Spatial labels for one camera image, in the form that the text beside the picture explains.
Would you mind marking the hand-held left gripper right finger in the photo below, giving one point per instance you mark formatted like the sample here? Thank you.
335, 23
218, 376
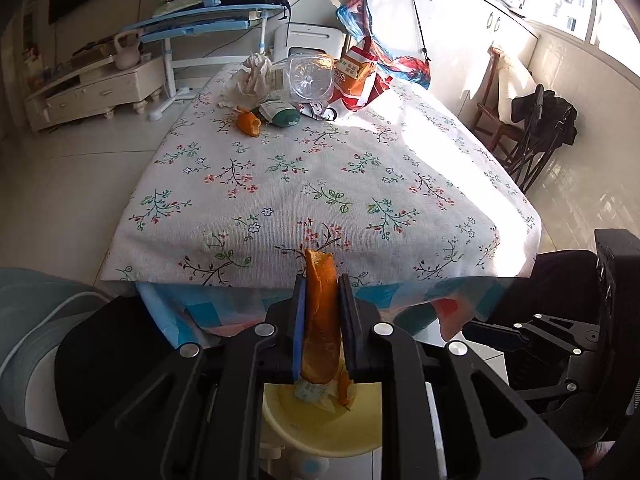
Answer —
350, 330

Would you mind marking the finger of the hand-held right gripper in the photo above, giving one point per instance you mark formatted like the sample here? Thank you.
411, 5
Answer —
565, 390
530, 335

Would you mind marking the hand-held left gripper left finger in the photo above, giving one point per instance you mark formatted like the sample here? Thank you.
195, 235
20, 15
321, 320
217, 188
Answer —
299, 330

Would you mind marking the large orange peel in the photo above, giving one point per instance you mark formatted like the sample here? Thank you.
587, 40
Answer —
320, 320

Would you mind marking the small orange peel strip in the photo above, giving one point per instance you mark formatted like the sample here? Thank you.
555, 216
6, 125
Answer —
345, 387

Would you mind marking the blue white packet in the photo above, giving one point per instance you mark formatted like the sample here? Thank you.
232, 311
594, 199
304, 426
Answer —
310, 392

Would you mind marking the white paper wrapper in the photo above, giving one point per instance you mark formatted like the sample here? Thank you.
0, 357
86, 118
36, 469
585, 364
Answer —
331, 402

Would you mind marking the yellow plastic bucket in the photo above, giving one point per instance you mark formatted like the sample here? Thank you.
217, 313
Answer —
320, 430

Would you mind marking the curled orange peel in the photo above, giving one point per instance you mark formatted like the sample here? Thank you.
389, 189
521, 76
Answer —
248, 122

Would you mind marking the green white packet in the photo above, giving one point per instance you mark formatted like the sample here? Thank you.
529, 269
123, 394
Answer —
282, 114

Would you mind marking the small printed wrapper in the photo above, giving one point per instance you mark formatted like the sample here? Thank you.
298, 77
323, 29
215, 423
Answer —
317, 110

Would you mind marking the orange red snack bag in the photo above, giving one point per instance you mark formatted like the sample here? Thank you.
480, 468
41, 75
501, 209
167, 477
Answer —
360, 80

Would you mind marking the clear plastic bottle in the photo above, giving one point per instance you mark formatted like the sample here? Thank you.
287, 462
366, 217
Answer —
307, 77

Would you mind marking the white plastic bag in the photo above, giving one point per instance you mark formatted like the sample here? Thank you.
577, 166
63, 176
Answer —
247, 80

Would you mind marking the person's leg black trousers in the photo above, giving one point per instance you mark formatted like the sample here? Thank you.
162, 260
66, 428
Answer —
545, 285

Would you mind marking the blue checked under cloth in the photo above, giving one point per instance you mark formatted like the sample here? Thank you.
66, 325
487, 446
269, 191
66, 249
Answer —
220, 310

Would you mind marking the floral white tablecloth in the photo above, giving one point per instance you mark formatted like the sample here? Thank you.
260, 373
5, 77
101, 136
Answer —
320, 185

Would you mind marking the black folding chair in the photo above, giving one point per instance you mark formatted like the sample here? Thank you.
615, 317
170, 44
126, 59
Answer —
545, 120

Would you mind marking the wooden chair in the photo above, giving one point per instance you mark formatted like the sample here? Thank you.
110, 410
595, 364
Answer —
487, 120

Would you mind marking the white pillow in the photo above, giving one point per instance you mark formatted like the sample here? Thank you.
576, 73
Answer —
515, 85

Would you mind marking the colourful hanging bag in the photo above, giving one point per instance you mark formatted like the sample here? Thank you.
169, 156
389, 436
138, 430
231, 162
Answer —
400, 67

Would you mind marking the grey blue armchair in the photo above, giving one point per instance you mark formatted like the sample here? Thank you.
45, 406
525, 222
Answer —
30, 350

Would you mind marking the white floor appliance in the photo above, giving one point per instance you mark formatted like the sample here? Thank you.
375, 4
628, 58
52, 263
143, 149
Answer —
310, 40

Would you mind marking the white cabinet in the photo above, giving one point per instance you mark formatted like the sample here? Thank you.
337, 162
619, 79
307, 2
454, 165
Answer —
465, 45

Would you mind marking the cream television stand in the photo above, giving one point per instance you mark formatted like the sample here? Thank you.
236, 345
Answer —
95, 90

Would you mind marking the blue study desk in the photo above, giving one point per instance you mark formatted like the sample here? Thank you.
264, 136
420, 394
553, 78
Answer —
200, 20

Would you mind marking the beige kettlebell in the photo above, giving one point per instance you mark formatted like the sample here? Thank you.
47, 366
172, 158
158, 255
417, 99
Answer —
127, 52

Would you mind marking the open book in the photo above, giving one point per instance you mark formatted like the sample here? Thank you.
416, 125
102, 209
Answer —
177, 7

